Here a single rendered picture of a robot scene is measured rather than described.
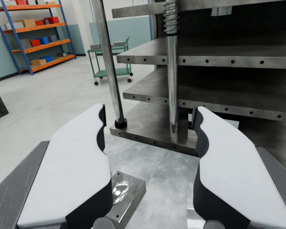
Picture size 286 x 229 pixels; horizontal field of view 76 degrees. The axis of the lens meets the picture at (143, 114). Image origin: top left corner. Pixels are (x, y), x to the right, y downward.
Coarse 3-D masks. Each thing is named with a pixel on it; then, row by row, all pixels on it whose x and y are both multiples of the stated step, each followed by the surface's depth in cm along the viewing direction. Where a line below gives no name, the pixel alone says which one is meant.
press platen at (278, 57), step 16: (256, 32) 132; (272, 32) 125; (144, 48) 124; (160, 48) 118; (192, 48) 108; (208, 48) 103; (224, 48) 99; (240, 48) 95; (256, 48) 92; (272, 48) 88; (160, 64) 103; (192, 64) 94; (208, 64) 90; (224, 64) 87; (240, 64) 84; (256, 64) 81; (272, 64) 78
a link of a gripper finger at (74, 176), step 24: (72, 120) 10; (96, 120) 10; (72, 144) 8; (96, 144) 8; (48, 168) 7; (72, 168) 7; (96, 168) 7; (48, 192) 6; (72, 192) 6; (96, 192) 6; (24, 216) 5; (48, 216) 5; (72, 216) 6; (96, 216) 6
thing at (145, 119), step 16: (128, 112) 154; (144, 112) 151; (160, 112) 148; (112, 128) 135; (128, 128) 133; (144, 128) 131; (160, 128) 129; (240, 128) 119; (256, 128) 117; (272, 128) 116; (160, 144) 119; (176, 144) 112; (192, 144) 110; (256, 144) 104; (272, 144) 103
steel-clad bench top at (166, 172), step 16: (112, 144) 116; (128, 144) 114; (144, 144) 113; (112, 160) 103; (128, 160) 102; (144, 160) 101; (160, 160) 99; (176, 160) 98; (192, 160) 97; (112, 176) 93; (144, 176) 91; (160, 176) 90; (176, 176) 89; (192, 176) 88; (160, 192) 82; (176, 192) 81; (144, 208) 76; (160, 208) 76; (176, 208) 75; (128, 224) 71; (144, 224) 71; (160, 224) 70; (176, 224) 69
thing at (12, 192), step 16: (48, 144) 8; (32, 160) 7; (16, 176) 6; (32, 176) 6; (0, 192) 6; (16, 192) 6; (0, 208) 5; (16, 208) 5; (0, 224) 5; (16, 224) 5; (48, 224) 5; (64, 224) 5
